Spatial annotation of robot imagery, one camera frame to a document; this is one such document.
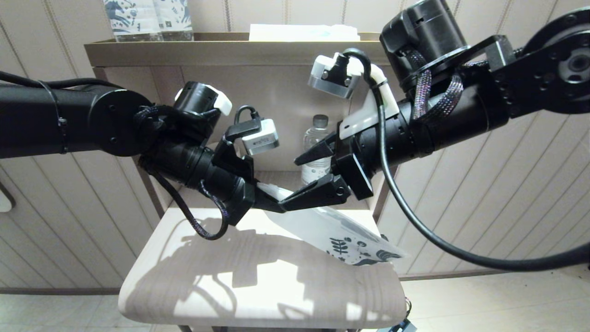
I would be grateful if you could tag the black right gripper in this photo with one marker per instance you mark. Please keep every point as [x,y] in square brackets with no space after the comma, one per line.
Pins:
[355,173]

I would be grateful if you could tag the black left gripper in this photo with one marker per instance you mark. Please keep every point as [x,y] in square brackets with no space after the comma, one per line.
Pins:
[242,198]

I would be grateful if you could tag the white blue floral pouch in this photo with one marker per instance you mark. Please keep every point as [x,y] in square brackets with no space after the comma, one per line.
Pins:
[322,226]

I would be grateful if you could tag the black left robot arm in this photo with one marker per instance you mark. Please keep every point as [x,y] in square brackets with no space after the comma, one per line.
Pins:
[69,124]

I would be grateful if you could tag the clear water bottle grey cap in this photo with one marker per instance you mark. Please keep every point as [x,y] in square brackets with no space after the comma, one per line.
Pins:
[315,133]

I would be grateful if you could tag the beige wooden shelf unit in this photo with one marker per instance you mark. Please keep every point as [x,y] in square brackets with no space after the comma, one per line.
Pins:
[276,286]

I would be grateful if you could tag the white blue flat packet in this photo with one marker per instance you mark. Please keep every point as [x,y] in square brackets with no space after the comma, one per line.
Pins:
[299,33]

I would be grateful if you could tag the black blue-edged device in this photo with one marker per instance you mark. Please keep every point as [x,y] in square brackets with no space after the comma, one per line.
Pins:
[398,326]

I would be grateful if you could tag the black left camera bracket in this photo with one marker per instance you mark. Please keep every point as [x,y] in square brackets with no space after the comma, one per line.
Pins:
[235,150]

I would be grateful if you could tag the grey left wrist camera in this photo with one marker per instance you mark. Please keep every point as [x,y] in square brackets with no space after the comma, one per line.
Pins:
[260,137]

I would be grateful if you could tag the white right camera bracket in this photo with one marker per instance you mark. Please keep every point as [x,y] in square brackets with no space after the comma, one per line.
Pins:
[368,117]

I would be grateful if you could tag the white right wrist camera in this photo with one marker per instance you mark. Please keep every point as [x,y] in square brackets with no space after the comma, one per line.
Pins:
[329,76]

